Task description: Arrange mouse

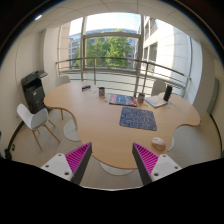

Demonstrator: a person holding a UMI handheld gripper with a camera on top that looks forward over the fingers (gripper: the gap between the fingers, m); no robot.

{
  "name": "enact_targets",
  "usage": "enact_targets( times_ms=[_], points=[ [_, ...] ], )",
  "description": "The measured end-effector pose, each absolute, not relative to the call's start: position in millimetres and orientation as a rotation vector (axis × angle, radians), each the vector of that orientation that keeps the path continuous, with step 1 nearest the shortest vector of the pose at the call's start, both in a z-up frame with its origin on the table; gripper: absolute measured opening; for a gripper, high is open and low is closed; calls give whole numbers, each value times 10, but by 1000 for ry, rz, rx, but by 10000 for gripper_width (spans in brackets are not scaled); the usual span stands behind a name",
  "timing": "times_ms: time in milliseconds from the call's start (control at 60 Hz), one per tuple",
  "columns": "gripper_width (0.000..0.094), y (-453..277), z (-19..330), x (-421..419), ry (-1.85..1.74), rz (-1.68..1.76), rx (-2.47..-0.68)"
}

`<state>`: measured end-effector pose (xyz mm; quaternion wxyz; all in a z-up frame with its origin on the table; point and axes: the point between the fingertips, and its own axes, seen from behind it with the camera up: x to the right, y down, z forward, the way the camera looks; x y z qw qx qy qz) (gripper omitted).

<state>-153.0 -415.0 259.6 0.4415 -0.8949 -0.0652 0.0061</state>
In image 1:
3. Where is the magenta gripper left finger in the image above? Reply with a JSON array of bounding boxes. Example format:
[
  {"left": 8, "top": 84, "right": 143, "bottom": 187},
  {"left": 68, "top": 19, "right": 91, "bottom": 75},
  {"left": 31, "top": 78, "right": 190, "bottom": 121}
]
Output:
[{"left": 40, "top": 142, "right": 93, "bottom": 186}]

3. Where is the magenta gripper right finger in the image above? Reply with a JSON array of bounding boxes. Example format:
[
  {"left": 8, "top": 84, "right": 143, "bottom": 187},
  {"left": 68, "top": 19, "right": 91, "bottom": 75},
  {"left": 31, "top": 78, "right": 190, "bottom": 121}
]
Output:
[{"left": 131, "top": 142, "right": 183, "bottom": 186}]

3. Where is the beige computer mouse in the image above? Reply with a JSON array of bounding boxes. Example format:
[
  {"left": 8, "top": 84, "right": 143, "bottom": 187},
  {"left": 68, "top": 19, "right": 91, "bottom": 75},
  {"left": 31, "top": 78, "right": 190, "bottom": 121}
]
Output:
[{"left": 152, "top": 137, "right": 166, "bottom": 150}]

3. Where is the blue patterned mouse pad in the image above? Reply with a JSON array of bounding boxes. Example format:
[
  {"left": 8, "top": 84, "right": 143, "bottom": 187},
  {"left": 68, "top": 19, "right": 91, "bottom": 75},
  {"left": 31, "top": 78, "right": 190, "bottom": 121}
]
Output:
[{"left": 119, "top": 107, "right": 157, "bottom": 131}]

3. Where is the wooden curved table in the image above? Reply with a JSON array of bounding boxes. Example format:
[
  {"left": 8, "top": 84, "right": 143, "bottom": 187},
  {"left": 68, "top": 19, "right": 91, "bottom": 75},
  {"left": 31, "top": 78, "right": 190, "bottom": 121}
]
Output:
[{"left": 44, "top": 81, "right": 200, "bottom": 169}]

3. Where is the white chair with wooden legs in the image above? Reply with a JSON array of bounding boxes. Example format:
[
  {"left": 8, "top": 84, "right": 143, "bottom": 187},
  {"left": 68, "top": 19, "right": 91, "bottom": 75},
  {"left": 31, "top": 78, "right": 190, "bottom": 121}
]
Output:
[{"left": 17, "top": 104, "right": 59, "bottom": 146}]

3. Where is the red blue magazine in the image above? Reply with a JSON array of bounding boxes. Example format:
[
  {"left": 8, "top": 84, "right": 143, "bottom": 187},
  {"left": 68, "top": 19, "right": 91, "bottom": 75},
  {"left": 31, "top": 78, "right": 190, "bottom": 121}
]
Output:
[{"left": 109, "top": 94, "right": 137, "bottom": 107}]

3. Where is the small black device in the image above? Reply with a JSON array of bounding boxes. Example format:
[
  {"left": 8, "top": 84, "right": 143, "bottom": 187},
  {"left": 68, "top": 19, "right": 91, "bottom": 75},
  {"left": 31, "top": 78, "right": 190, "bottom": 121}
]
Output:
[{"left": 82, "top": 85, "right": 91, "bottom": 92}]

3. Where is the white chair far right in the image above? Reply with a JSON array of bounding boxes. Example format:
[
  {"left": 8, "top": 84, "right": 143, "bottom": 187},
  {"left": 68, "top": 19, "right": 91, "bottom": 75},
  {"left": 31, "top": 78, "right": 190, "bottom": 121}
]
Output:
[{"left": 151, "top": 80, "right": 166, "bottom": 96}]

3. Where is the dark mug left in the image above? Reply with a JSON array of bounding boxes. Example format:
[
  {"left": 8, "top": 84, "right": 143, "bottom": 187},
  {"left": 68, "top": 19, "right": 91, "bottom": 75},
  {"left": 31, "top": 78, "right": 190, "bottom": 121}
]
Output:
[{"left": 98, "top": 87, "right": 105, "bottom": 96}]

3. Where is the black cylindrical speaker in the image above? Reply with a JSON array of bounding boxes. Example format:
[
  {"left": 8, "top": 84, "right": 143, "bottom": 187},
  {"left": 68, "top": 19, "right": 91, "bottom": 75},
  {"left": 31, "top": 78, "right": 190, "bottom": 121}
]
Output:
[{"left": 163, "top": 85, "right": 173, "bottom": 102}]

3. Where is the white chair far left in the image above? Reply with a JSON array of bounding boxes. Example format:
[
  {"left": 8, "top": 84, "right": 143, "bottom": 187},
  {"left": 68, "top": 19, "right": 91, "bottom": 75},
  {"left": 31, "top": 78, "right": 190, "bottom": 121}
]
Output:
[{"left": 55, "top": 75, "right": 70, "bottom": 87}]

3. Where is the metal balcony railing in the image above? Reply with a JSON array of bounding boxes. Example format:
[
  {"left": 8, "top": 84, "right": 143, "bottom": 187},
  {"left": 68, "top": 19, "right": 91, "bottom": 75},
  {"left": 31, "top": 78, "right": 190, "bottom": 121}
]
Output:
[{"left": 56, "top": 57, "right": 190, "bottom": 96}]

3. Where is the black office printer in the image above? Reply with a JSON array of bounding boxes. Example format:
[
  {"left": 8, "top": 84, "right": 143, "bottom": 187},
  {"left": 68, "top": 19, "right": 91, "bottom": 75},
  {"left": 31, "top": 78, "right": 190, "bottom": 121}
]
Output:
[{"left": 21, "top": 71, "right": 47, "bottom": 114}]

